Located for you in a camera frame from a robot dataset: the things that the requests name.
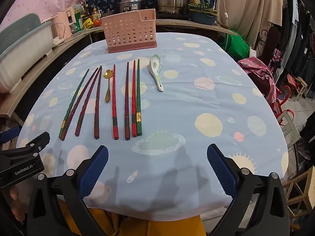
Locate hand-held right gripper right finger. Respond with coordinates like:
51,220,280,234
206,143,291,236

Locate pink patterned cloth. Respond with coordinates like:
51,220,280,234
237,56,278,109

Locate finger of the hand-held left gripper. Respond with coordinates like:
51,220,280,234
0,131,51,161
0,126,21,145

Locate dark maroon chopstick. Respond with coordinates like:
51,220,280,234
124,61,131,140
60,67,99,141
94,66,103,139
74,65,102,137

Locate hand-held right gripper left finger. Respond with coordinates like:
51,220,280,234
26,145,110,236

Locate white dish drainer box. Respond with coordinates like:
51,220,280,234
0,13,53,94

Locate green bag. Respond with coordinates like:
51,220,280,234
219,33,251,59

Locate black induction cooker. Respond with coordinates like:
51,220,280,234
156,12,191,19

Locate gold flower-shaped spoon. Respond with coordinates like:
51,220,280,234
103,70,113,103

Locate small wooden stool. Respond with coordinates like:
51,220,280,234
287,76,308,101

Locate pink perforated utensil basket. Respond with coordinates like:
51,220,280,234
101,8,157,54

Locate green chopstick gold band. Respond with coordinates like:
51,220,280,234
136,58,143,136
58,69,90,138

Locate white cable with switch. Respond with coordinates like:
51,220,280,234
220,0,230,21

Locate blue planter basin with greens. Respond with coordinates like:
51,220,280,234
188,1,219,25

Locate dark ornate chair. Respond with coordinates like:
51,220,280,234
257,27,281,64

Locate steel rice cooker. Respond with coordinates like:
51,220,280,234
118,0,146,14

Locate hanging clothes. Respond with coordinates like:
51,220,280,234
278,0,315,79

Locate red stool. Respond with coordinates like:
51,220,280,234
271,85,296,118

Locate white countertop appliance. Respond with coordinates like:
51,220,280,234
52,12,72,46

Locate beige curtain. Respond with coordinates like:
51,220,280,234
215,0,283,45

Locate bright red chopstick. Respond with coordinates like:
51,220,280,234
112,64,119,140
132,59,138,137

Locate white ceramic soup spoon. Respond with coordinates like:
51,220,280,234
149,54,164,92

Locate yellow trousers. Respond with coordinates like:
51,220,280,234
58,199,207,236

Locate small steel lidded pot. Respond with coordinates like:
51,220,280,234
101,8,116,18

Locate person's left hand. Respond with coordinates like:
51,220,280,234
8,184,26,223

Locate blue planet-print tablecloth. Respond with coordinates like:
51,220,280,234
16,32,289,220

